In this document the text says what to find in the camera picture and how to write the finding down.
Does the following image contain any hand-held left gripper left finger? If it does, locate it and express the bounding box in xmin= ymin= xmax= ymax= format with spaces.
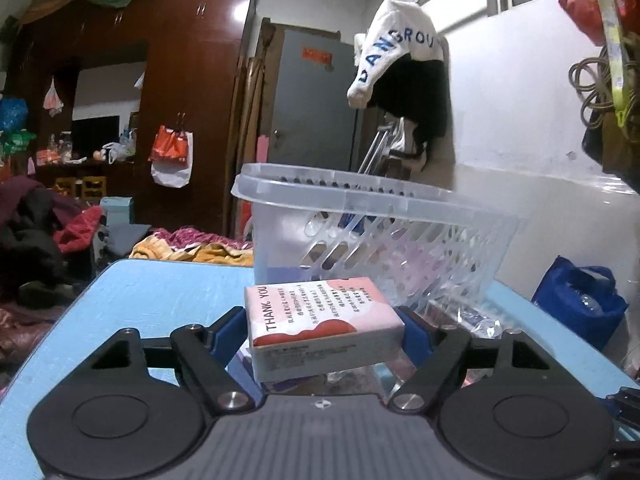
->
xmin=75 ymin=306 xmax=256 ymax=413

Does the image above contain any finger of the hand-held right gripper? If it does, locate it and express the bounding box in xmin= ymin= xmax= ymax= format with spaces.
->
xmin=604 ymin=386 xmax=640 ymax=424

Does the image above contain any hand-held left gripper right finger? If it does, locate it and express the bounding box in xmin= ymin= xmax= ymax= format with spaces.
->
xmin=389 ymin=306 xmax=567 ymax=413

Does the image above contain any pink white box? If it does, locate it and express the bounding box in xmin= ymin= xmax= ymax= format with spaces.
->
xmin=243 ymin=276 xmax=406 ymax=384

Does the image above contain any clear plastic basket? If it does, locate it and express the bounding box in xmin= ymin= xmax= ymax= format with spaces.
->
xmin=230 ymin=162 xmax=522 ymax=319

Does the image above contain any clear plastic packet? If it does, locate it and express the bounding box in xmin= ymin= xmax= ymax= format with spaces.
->
xmin=429 ymin=299 xmax=507 ymax=342

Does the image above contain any floral blanket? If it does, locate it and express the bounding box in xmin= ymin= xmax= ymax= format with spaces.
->
xmin=131 ymin=226 xmax=257 ymax=267

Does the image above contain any blue shopping bag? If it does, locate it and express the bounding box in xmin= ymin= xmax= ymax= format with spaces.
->
xmin=530 ymin=255 xmax=630 ymax=352

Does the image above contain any light blue box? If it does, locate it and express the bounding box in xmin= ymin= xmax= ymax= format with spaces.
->
xmin=99 ymin=195 xmax=136 ymax=227

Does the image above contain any folded metal rack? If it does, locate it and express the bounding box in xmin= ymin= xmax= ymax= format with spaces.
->
xmin=356 ymin=116 xmax=417 ymax=182

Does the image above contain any red white plastic bag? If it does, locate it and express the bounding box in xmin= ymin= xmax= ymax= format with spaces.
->
xmin=149 ymin=124 xmax=194 ymax=189

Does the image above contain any pile of dark clothes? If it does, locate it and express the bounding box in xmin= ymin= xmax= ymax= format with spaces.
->
xmin=0 ymin=174 xmax=107 ymax=307

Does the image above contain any brown wooden wardrobe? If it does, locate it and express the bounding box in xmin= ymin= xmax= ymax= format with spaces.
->
xmin=9 ymin=0 xmax=257 ymax=237

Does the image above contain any grey door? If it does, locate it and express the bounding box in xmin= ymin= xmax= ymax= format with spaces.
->
xmin=269 ymin=26 xmax=364 ymax=174

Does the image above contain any black hanging garment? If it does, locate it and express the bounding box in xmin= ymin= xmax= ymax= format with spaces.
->
xmin=366 ymin=56 xmax=449 ymax=162

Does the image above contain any white lettered garment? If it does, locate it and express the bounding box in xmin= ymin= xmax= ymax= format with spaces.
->
xmin=347 ymin=0 xmax=447 ymax=109

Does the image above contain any small white plastic bag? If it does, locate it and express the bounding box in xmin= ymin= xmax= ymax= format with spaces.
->
xmin=42 ymin=76 xmax=66 ymax=118

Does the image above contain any blue plastic bag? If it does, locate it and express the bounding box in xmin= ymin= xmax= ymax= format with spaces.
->
xmin=0 ymin=96 xmax=29 ymax=134

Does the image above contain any red hanging bag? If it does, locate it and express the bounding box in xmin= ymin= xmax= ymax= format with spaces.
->
xmin=558 ymin=0 xmax=627 ymax=47

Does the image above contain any coiled cable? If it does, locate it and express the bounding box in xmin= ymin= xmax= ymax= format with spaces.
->
xmin=568 ymin=44 xmax=627 ymax=127

